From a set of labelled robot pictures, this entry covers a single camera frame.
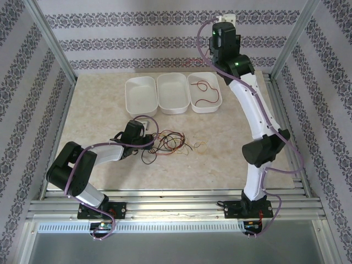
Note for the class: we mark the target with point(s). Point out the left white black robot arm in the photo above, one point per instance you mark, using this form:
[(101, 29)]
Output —
[(107, 154)]

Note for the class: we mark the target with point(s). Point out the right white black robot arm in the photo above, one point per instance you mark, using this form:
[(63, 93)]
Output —
[(247, 104)]

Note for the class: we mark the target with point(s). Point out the white plastic tray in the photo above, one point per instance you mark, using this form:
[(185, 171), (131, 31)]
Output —
[(140, 96), (173, 93), (204, 109)]

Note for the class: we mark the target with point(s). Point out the aluminium mounting rails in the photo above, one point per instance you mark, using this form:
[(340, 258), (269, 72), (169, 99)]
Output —
[(170, 203)]

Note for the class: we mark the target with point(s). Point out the small circuit board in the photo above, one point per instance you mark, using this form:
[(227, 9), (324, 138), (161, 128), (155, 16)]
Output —
[(251, 224), (103, 225)]

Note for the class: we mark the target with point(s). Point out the grey metal sheet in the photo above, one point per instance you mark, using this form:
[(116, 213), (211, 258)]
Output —
[(176, 247)]

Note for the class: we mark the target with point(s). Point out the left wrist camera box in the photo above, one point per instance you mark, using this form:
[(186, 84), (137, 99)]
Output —
[(145, 123)]

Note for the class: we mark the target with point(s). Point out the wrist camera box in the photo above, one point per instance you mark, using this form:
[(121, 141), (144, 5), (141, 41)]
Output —
[(145, 123), (229, 17)]

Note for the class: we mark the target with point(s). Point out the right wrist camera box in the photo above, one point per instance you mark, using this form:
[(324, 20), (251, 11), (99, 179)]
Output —
[(229, 17)]

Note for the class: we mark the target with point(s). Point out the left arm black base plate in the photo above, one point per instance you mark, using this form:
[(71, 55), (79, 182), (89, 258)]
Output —
[(121, 210)]

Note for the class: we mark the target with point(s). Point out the aluminium frame post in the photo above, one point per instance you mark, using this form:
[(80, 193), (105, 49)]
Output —
[(297, 38), (52, 41)]

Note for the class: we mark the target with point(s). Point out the aluminium side rail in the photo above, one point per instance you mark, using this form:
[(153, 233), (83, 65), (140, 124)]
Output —
[(280, 110), (58, 137)]

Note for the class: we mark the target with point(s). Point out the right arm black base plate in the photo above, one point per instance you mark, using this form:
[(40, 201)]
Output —
[(231, 210)]

